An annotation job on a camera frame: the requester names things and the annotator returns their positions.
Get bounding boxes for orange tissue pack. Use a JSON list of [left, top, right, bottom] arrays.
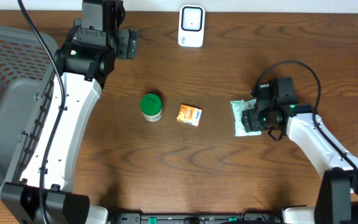
[[177, 105, 203, 127]]

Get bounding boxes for grey plastic shopping basket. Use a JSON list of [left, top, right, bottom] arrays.
[[0, 26, 53, 198]]

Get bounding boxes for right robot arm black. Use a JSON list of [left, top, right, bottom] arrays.
[[242, 78, 358, 223]]

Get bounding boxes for black mounting rail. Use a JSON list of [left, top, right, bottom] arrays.
[[107, 212, 284, 224]]

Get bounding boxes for green lid white jar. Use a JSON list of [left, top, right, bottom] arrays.
[[140, 94, 163, 122]]

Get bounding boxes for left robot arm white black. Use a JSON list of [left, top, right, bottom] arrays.
[[1, 1, 138, 223]]

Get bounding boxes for mint green wet wipes pack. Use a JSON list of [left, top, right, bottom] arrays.
[[231, 100, 262, 137]]

